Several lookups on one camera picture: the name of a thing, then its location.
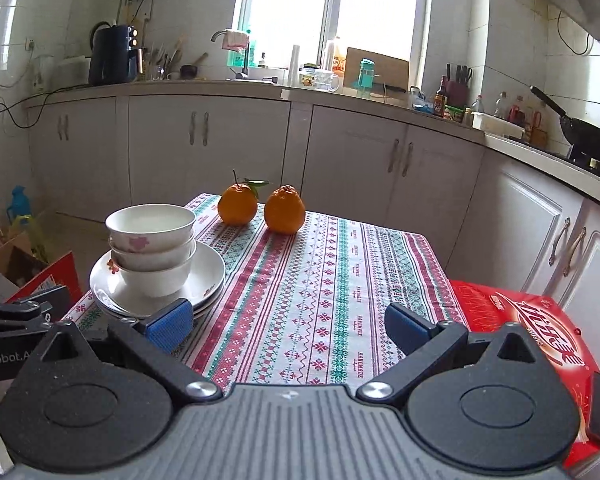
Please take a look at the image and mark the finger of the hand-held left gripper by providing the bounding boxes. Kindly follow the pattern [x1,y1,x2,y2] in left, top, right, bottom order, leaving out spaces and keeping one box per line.
[0,285,73,337]

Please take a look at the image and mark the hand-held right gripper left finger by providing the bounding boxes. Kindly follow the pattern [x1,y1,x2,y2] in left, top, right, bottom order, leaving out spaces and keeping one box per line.
[35,299,223,403]

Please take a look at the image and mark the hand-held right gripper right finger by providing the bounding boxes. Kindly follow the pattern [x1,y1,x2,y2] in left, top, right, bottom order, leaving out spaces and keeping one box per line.
[356,302,546,405]

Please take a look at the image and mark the white bowl with pink flowers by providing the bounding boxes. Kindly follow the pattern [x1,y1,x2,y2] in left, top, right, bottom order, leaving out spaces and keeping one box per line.
[108,237,198,272]
[105,203,197,253]
[111,256,197,299]

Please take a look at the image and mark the red cardboard box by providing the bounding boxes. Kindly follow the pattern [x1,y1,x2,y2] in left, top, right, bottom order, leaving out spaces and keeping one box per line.
[0,232,84,307]

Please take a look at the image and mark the yellow green bag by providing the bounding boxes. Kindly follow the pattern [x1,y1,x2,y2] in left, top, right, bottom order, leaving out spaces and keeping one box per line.
[10,210,57,262]

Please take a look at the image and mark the patterned red green tablecloth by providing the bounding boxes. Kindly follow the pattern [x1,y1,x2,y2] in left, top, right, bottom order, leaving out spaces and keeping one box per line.
[60,192,469,387]

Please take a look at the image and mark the orange with green leaf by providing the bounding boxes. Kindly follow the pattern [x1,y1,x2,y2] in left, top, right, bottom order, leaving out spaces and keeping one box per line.
[217,170,270,226]

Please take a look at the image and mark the red plastic tray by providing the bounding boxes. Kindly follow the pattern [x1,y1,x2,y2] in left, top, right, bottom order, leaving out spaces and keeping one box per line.
[450,280,600,471]

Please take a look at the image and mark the bumpy orange without leaf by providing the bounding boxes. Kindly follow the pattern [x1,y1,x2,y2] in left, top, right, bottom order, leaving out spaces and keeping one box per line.
[264,185,307,235]

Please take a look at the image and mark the white kitchen cabinet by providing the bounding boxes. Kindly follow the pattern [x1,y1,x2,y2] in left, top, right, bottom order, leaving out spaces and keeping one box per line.
[25,92,600,321]

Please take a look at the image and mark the white plastic tray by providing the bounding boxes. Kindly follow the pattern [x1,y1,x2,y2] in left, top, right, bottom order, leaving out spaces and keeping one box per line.
[472,111,526,140]

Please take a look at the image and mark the dark sauce bottle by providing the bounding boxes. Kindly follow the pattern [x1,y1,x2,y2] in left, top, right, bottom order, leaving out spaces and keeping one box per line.
[433,76,450,116]

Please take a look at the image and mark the knife block with knives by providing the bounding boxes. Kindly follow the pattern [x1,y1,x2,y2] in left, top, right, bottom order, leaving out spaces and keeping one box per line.
[445,63,474,109]

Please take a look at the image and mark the gas stove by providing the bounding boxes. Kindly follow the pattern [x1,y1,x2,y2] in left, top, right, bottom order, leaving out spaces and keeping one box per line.
[564,152,600,182]

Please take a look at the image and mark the small black pot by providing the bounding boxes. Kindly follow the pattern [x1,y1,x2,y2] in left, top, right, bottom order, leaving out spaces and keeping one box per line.
[180,52,209,80]

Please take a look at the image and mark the glass mug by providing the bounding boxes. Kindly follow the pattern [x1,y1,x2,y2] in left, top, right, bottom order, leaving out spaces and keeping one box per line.
[314,71,341,93]

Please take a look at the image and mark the utensil holder with utensils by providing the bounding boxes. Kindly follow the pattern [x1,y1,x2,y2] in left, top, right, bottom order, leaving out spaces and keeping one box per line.
[147,37,184,81]

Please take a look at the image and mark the wooden cutting board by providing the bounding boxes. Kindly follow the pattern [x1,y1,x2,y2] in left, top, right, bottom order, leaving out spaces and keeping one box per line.
[344,47,411,94]

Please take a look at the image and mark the black wok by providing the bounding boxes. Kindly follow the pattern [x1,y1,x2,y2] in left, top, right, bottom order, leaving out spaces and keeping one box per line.
[530,86,600,166]

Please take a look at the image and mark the dark blue air fryer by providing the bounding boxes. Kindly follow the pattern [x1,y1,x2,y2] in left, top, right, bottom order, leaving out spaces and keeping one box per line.
[88,25,141,86]

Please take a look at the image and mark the cooking oil bottle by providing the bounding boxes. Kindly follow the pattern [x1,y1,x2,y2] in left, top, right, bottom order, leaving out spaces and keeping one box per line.
[325,36,346,76]

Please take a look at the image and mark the pink cloth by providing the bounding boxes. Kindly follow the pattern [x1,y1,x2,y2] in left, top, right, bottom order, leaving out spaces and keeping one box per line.
[224,30,251,52]

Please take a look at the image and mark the chrome faucet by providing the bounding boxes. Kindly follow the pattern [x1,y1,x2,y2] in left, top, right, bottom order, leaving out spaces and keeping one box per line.
[210,30,251,80]

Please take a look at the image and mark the window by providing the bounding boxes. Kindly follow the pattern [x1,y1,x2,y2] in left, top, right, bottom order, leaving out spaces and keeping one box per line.
[232,0,433,86]

